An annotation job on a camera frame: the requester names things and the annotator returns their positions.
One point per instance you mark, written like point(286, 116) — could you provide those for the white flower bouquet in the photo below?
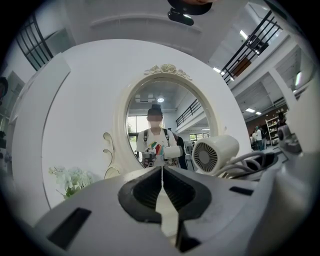
point(72, 177)

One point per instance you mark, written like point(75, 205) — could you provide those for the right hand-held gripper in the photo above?
point(291, 141)

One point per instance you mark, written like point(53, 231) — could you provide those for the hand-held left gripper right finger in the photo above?
point(225, 200)

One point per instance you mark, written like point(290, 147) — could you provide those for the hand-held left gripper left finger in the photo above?
point(100, 200)

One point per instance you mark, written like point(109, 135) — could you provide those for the black window grille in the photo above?
point(32, 45)

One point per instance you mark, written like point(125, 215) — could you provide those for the white hair dryer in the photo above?
point(220, 147)

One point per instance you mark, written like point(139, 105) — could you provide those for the black head-worn camera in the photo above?
point(186, 10)

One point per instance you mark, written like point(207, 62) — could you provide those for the oval mirror with cream frame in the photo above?
point(175, 95)

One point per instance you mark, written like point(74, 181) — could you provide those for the black balcony railing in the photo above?
point(250, 52)

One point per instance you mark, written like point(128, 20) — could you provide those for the white display shelf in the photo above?
point(272, 130)

